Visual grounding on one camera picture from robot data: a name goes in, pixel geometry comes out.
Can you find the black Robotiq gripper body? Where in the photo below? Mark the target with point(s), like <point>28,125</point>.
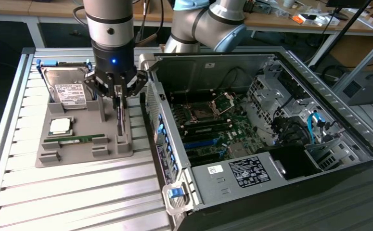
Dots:
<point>114,60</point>

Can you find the green graphics card black fan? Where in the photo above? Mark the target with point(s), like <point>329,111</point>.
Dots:
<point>120,125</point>

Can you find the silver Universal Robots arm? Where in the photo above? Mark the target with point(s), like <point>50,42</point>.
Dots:
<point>206,21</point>

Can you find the silver hard disk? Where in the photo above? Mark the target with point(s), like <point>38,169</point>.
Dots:
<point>71,93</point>

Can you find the hard disk drive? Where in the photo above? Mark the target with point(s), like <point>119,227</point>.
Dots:
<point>39,68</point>

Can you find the silver CPU chip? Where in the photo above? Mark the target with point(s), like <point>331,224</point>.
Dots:
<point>60,126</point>

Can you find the green RAM stick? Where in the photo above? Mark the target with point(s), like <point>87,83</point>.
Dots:
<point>87,138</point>

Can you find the CPU socket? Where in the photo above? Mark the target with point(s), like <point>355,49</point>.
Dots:
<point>202,111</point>

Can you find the open black PC case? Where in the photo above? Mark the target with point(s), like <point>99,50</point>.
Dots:
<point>180,134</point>

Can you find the grey plastic parts rack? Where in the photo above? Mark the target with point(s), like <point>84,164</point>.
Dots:
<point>83,151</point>

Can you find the metal socket cover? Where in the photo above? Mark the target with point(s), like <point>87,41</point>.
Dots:
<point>224,102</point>

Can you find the black installed RAM stick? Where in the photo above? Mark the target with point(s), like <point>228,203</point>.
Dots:
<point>206,130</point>

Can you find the blue expansion slot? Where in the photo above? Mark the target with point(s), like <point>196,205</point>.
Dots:
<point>202,143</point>

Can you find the green Dell motherboard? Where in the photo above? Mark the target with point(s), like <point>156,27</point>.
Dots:
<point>238,134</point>

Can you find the silver chipset heatsink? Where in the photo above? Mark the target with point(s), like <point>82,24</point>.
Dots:
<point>239,149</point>

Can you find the grey electronic device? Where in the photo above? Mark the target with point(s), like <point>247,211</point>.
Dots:
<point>263,7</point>

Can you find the grey power supply unit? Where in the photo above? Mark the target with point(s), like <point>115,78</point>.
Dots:
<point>212,190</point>

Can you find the small orange box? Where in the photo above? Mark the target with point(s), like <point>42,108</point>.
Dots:
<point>299,19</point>

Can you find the white cup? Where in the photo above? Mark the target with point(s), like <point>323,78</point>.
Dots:
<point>290,3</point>

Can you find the small white box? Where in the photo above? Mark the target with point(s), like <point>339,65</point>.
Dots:
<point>325,21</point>

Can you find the black tripod pole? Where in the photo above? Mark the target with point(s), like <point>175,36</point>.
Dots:
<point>349,24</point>

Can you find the black monitor with stand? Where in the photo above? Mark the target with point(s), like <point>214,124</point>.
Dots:
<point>340,3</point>

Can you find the grey computer tower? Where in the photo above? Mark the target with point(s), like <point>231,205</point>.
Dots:
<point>369,91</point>

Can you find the wooden desk white frame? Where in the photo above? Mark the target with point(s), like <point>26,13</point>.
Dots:
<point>12,9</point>
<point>270,22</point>

